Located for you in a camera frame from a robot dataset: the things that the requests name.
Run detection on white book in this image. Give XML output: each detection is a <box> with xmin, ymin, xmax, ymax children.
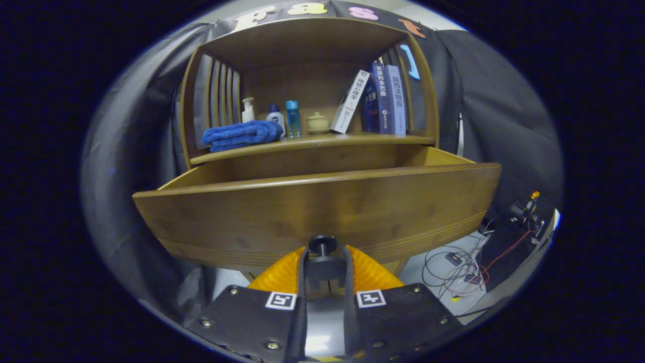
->
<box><xmin>330</xmin><ymin>70</ymin><xmax>371</xmax><ymax>135</ymax></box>

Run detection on tangled floor cables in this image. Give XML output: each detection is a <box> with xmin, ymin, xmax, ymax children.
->
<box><xmin>422</xmin><ymin>232</ymin><xmax>535</xmax><ymax>303</ymax></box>

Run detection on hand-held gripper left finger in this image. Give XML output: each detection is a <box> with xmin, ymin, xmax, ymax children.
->
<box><xmin>185</xmin><ymin>246</ymin><xmax>309</xmax><ymax>362</ymax></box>

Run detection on wooden drawer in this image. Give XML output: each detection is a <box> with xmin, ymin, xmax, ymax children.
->
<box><xmin>132</xmin><ymin>145</ymin><xmax>502</xmax><ymax>275</ymax></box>

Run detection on dark blue book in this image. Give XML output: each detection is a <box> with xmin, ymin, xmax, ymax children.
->
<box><xmin>360</xmin><ymin>62</ymin><xmax>393</xmax><ymax>135</ymax></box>

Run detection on wooden cabinet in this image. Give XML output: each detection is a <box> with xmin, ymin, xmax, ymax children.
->
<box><xmin>174</xmin><ymin>18</ymin><xmax>441</xmax><ymax>283</ymax></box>

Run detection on white bottle with blue cap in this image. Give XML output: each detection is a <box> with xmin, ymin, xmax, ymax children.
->
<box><xmin>266</xmin><ymin>104</ymin><xmax>287</xmax><ymax>138</ymax></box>

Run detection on black drawer knob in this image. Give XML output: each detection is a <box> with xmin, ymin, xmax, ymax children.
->
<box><xmin>304</xmin><ymin>234</ymin><xmax>348</xmax><ymax>283</ymax></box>

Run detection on clear blue bottle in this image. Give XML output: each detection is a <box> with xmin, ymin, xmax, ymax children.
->
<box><xmin>285</xmin><ymin>100</ymin><xmax>301</xmax><ymax>139</ymax></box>

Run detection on cream lidded tea cup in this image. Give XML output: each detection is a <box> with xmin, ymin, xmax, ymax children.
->
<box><xmin>306</xmin><ymin>111</ymin><xmax>331</xmax><ymax>135</ymax></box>

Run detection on blue folded towel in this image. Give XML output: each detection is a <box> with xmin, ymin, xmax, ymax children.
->
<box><xmin>202</xmin><ymin>120</ymin><xmax>284</xmax><ymax>153</ymax></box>

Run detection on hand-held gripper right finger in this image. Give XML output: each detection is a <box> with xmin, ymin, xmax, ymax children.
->
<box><xmin>343</xmin><ymin>245</ymin><xmax>463</xmax><ymax>362</ymax></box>

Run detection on wooden countertop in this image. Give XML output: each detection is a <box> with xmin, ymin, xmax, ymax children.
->
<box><xmin>189</xmin><ymin>132</ymin><xmax>436</xmax><ymax>166</ymax></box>

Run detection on pale grey-blue book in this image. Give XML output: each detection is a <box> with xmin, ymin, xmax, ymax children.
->
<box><xmin>385</xmin><ymin>65</ymin><xmax>407</xmax><ymax>137</ymax></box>

